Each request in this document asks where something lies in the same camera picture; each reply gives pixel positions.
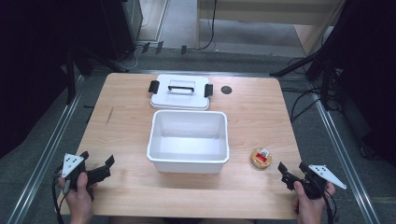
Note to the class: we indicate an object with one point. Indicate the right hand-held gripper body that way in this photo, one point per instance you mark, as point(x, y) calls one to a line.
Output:
point(314, 185)

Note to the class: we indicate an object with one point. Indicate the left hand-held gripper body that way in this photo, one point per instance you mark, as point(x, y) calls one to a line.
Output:
point(74, 168)

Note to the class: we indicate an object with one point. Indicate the person's right hand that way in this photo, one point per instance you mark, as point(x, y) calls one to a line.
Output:
point(311, 207)

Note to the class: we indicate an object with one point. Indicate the person's left hand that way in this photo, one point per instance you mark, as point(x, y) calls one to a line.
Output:
point(79, 196)

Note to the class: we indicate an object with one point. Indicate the round golden tin red label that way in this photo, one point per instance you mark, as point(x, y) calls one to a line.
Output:
point(261, 159)

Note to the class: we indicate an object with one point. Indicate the black metal stand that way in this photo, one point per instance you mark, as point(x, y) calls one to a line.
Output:
point(71, 77)
point(325, 84)

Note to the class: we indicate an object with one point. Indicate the white plastic storage box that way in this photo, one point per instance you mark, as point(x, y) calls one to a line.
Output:
point(186, 146)

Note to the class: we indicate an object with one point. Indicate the black round table grommet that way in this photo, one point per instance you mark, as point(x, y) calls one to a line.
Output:
point(226, 90)

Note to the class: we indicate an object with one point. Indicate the dark curtain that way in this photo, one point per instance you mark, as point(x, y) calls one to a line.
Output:
point(37, 62)
point(373, 77)

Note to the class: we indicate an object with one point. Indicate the black tape strip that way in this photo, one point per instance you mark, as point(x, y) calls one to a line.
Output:
point(184, 49)
point(159, 47)

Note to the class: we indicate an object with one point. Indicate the black cabinet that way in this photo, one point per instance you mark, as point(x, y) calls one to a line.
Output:
point(124, 28)

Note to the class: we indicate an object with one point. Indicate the light wooden furniture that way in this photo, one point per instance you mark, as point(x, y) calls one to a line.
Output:
point(267, 12)

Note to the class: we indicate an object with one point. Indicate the aluminium floor rail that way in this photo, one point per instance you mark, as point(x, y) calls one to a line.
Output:
point(342, 155)
point(46, 155)

